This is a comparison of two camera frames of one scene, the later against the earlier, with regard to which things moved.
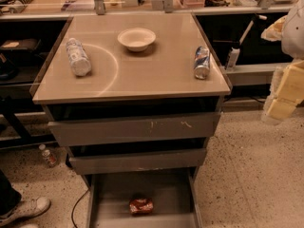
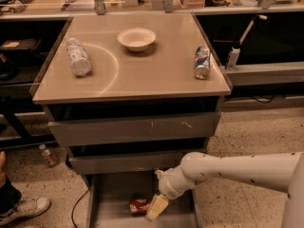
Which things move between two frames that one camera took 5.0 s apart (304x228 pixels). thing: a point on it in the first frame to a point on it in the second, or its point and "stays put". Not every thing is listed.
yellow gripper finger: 292,86 to 157,207
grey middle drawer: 138,161 stays put
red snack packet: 141,205 stays put
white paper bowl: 137,39 stays put
